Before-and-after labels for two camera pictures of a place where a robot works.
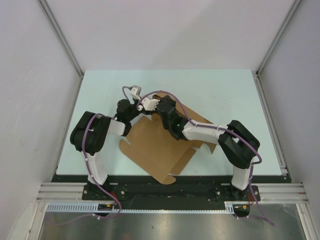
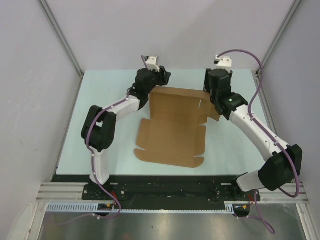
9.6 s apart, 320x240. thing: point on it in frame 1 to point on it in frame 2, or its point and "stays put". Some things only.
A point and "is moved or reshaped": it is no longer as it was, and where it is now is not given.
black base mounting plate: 185,188 stays put
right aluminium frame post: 258,72 stays put
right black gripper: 167,98 to 206,88
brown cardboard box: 157,151 is moved or reshaped
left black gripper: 147,112 to 163,76
